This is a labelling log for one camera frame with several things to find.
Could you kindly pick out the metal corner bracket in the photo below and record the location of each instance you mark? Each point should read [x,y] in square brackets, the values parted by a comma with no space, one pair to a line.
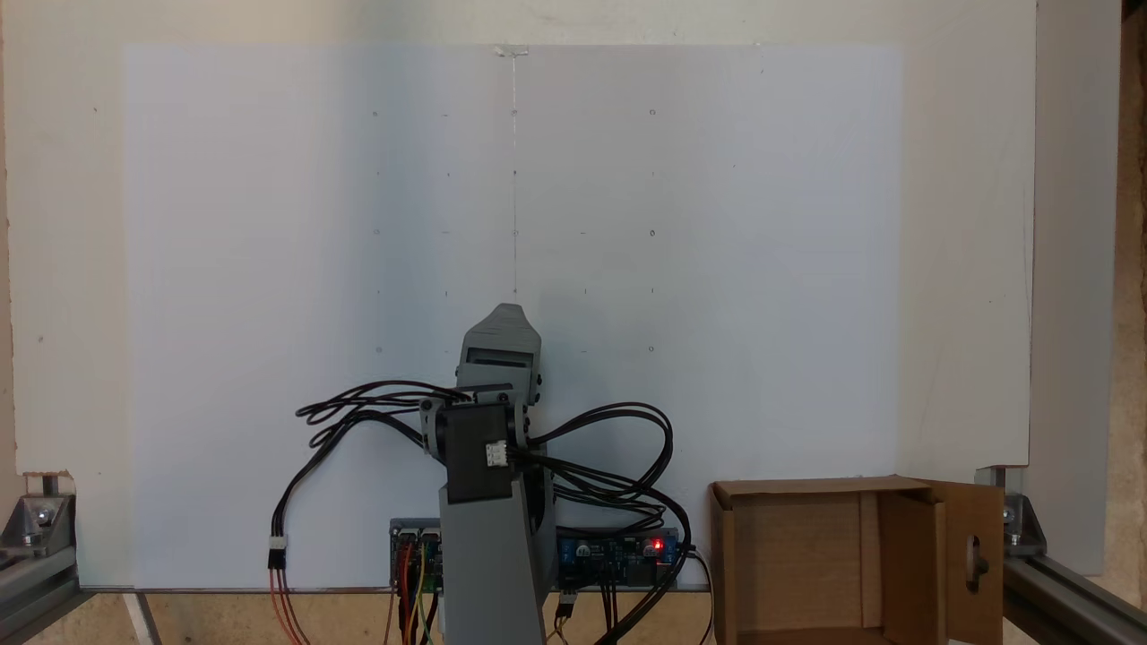
[40,520]
[1021,528]

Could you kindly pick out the large white paper sheet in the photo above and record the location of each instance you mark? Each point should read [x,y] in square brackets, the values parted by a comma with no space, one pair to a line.
[269,269]

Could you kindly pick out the brown cardboard box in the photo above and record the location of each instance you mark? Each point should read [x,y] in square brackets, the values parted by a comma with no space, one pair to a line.
[797,555]

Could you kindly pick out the clear tape piece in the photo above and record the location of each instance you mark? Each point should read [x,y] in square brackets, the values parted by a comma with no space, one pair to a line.
[511,51]

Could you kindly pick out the blue circuit board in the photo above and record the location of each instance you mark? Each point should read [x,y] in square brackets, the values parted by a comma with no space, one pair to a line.
[609,560]

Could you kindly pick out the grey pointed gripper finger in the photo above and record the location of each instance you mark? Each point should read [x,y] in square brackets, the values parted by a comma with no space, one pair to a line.
[506,327]

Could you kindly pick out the small control circuit board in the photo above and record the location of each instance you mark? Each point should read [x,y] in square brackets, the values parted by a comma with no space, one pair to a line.
[430,564]

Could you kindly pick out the aluminium profile post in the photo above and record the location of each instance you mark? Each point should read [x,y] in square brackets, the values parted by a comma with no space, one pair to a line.
[1066,600]
[36,582]

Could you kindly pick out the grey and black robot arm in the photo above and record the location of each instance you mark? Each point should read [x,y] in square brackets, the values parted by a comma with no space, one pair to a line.
[493,573]

